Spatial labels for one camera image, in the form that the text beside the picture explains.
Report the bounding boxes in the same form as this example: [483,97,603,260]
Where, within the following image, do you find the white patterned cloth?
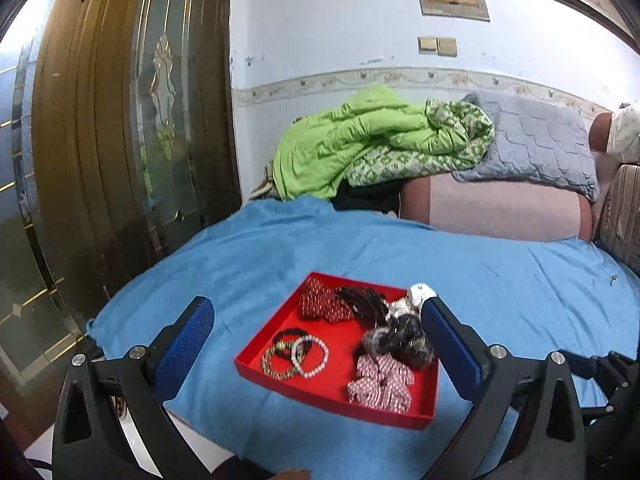
[606,101,640,164]

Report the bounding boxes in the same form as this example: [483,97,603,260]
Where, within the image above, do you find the green quilted comforter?
[271,86,496,200]

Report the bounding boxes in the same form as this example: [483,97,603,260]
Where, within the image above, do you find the small white pearl bracelet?
[290,334,330,380]

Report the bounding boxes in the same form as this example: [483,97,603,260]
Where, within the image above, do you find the grey quilted pillow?
[452,91,600,203]

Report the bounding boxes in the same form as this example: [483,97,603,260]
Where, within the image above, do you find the red tray box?
[234,272,438,430]

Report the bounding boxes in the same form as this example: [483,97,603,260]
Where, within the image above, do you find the blue fleece blanket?
[88,197,639,479]

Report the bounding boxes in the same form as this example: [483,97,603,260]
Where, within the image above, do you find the black organza scrunchie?
[361,314,435,370]

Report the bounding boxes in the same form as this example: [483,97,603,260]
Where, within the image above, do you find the white patterned scrunchie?
[387,283,437,318]

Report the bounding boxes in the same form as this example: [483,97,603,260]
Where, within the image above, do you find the striped floral headboard cushion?
[600,164,640,274]

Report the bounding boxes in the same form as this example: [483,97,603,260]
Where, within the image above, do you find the pink bolster pillow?
[400,174,593,242]

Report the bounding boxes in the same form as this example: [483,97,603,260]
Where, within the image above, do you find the gold light switches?
[418,37,458,58]

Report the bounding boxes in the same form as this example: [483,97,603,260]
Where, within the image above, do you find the black plastic hair comb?
[335,286,388,327]

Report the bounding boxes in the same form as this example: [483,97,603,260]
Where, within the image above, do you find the gold leopard hair tie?
[260,340,302,382]

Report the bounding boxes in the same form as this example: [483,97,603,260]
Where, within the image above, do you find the red gingham scrunchie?
[346,353,414,414]

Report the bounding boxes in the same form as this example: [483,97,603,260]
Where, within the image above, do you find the wooden glass-panel door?
[1,0,240,446]

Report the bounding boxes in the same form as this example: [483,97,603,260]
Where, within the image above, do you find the red white-dotted scrunchie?
[299,276,355,324]

